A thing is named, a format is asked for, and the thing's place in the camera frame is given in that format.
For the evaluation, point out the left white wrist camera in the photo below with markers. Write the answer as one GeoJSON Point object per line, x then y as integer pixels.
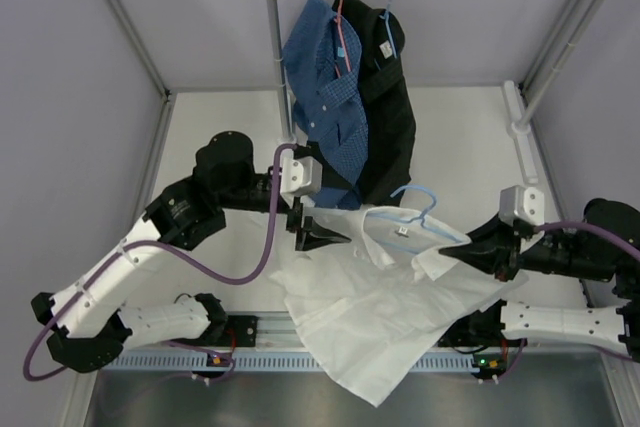
{"type": "Point", "coordinates": [300, 177]}

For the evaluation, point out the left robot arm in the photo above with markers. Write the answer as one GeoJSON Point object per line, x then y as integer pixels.
{"type": "Point", "coordinates": [88, 325]}

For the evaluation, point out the metal clothes rack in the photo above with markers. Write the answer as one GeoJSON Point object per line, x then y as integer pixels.
{"type": "Point", "coordinates": [522, 101]}

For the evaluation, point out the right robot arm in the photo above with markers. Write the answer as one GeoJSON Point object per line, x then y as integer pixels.
{"type": "Point", "coordinates": [601, 251]}

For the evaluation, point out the black shirt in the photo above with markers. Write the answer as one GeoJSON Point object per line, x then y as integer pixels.
{"type": "Point", "coordinates": [390, 118]}

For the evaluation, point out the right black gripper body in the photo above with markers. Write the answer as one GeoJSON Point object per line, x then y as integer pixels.
{"type": "Point", "coordinates": [508, 260]}

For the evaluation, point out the aluminium mounting rail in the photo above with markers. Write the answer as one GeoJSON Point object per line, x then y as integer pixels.
{"type": "Point", "coordinates": [265, 332]}

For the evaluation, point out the grey slotted cable duct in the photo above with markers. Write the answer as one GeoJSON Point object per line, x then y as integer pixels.
{"type": "Point", "coordinates": [157, 360]}

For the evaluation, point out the pink wire hanger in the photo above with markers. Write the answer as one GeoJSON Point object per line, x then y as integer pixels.
{"type": "Point", "coordinates": [343, 45]}

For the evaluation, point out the blue checked shirt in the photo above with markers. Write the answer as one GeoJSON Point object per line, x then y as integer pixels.
{"type": "Point", "coordinates": [328, 107]}

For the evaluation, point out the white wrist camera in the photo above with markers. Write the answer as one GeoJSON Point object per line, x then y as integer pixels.
{"type": "Point", "coordinates": [522, 203]}
{"type": "Point", "coordinates": [300, 177]}

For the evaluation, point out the white shirt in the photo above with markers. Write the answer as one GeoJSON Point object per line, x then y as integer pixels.
{"type": "Point", "coordinates": [368, 309]}

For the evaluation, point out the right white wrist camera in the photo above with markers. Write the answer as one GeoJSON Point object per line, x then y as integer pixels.
{"type": "Point", "coordinates": [522, 203]}

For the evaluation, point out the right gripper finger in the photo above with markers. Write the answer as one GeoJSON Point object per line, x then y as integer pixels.
{"type": "Point", "coordinates": [494, 232]}
{"type": "Point", "coordinates": [486, 258]}

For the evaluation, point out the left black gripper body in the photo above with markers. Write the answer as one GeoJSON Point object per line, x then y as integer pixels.
{"type": "Point", "coordinates": [294, 218]}

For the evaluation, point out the blue wire hanger with shirt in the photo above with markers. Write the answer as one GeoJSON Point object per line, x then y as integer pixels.
{"type": "Point", "coordinates": [388, 47]}

